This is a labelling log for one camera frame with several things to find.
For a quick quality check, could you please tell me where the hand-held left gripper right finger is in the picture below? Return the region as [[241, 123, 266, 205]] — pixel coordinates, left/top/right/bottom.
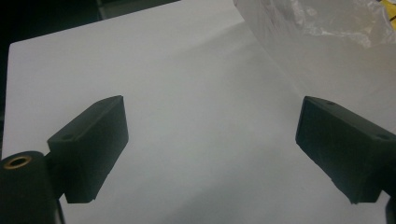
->
[[294, 95, 396, 205]]

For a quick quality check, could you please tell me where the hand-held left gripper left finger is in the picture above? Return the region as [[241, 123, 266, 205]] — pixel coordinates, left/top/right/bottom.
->
[[46, 94, 130, 204]]

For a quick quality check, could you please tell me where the clear plastic bag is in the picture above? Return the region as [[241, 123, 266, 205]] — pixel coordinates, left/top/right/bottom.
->
[[233, 0, 396, 134]]

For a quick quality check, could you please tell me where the grey metal stand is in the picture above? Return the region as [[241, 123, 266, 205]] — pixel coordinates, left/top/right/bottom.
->
[[96, 0, 181, 21]]

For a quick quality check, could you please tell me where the yellow packet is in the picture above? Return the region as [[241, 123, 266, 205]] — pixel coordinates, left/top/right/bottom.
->
[[380, 0, 396, 31]]

